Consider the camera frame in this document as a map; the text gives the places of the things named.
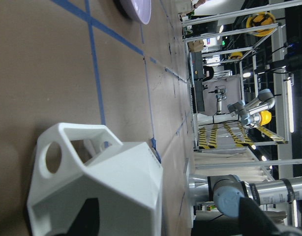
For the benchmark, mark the white angular cup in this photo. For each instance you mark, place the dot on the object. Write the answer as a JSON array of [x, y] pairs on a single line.
[[75, 162]]

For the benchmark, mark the lavender plate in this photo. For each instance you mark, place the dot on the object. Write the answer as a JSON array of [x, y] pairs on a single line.
[[136, 10]]

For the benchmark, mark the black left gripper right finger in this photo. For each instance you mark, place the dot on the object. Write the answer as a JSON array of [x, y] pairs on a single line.
[[254, 222]]

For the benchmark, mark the brown paper table cover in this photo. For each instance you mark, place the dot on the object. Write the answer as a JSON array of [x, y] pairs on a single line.
[[85, 61]]

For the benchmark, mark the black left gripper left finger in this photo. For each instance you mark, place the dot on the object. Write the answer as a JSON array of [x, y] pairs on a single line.
[[86, 222]]

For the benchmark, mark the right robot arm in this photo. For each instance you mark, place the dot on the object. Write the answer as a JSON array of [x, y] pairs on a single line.
[[225, 191]]

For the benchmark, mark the yellow hard hat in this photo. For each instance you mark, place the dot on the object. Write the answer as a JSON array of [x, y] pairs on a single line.
[[261, 19]]

